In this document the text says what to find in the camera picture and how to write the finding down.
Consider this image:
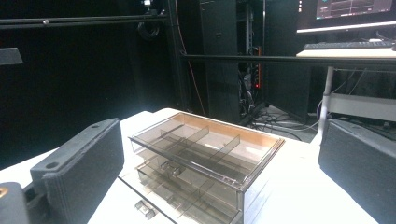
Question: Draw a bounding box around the white desk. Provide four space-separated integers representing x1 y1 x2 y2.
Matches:
295 47 396 138

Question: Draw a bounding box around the black computer tower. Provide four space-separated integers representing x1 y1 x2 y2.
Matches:
199 0 241 124

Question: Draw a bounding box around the clear brown drawer organizer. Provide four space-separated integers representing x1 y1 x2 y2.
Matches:
128 111 286 224

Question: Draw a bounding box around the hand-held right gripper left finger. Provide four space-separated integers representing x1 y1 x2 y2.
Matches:
30 118 125 224

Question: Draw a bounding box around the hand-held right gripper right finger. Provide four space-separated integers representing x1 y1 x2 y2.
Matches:
318 119 396 224

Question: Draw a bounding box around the grey block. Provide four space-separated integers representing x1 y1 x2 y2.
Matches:
0 47 23 66

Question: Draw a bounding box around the bundle of floor cables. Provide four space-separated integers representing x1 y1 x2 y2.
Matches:
247 104 323 143

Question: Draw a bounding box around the orange power strip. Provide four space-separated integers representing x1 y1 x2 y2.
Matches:
253 46 262 91

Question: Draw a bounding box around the black panel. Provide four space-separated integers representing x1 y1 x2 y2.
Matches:
264 0 313 124

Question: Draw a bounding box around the clear brown drawer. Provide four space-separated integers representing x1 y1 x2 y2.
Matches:
117 172 241 224

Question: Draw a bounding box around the coiled black cable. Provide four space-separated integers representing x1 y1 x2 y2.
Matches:
136 21 162 42

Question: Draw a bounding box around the computer monitor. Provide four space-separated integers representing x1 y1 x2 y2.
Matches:
296 0 396 34

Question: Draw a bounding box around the black keyboard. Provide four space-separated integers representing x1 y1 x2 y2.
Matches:
303 40 396 51

